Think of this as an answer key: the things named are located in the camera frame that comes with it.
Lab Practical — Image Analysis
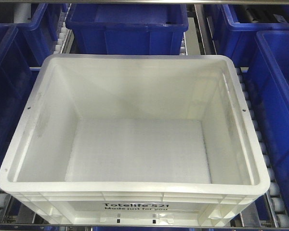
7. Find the blue bin rear right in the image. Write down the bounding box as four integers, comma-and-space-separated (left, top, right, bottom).
204, 4, 289, 67

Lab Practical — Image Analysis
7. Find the white plastic tote bin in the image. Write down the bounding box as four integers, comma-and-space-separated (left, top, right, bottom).
0, 54, 270, 227

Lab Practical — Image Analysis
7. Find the blue bin front left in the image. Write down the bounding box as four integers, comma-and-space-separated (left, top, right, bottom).
0, 26, 33, 165

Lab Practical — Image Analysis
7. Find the blue bin rear left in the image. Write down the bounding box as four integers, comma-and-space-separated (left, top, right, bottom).
0, 2, 68, 66

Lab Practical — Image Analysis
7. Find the roller track right of tote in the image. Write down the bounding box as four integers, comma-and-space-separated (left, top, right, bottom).
231, 68, 289, 229

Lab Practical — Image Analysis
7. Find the steel shelf divider rail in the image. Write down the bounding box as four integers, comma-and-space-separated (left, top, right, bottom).
193, 4, 215, 55

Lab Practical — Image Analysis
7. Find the blue bin front right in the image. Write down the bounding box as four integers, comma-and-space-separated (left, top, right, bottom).
245, 31, 289, 215

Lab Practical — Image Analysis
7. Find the blue bin behind tote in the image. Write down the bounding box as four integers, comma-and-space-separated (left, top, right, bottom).
66, 4, 188, 55

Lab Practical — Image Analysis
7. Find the front steel shelf rail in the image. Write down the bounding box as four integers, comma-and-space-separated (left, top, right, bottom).
0, 224, 289, 231

